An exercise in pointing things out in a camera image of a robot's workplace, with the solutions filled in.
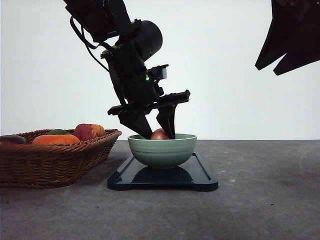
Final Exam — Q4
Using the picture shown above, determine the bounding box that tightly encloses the green avocado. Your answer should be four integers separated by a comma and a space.
47, 129, 69, 135

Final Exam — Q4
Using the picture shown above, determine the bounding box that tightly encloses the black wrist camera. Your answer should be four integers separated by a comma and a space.
151, 64, 169, 80

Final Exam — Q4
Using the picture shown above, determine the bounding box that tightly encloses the red yellow apple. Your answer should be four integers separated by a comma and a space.
74, 123, 106, 142

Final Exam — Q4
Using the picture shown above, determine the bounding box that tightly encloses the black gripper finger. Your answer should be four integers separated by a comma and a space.
273, 40, 320, 76
255, 0, 320, 70

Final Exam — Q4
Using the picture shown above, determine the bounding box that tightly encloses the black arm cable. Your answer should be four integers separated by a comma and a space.
70, 16, 112, 72

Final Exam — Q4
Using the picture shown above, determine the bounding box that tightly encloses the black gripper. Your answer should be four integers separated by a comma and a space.
101, 41, 191, 140

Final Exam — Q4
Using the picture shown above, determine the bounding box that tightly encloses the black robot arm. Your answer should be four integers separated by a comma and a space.
64, 0, 190, 140

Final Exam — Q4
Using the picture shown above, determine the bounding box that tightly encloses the dark teal rectangular tray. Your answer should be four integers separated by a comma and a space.
107, 153, 219, 192

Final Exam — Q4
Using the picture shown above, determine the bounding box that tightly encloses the dark red plum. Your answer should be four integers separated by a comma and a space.
0, 135, 26, 144

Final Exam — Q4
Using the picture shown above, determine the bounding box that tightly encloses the brown wicker basket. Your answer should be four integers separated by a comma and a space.
0, 128, 122, 189

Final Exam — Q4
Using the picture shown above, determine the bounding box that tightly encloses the beige egg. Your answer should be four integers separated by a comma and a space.
150, 128, 170, 140

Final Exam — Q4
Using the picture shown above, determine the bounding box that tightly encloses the orange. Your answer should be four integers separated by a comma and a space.
31, 134, 80, 145

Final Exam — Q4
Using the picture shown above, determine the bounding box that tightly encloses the light green bowl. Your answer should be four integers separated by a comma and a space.
128, 133, 197, 169

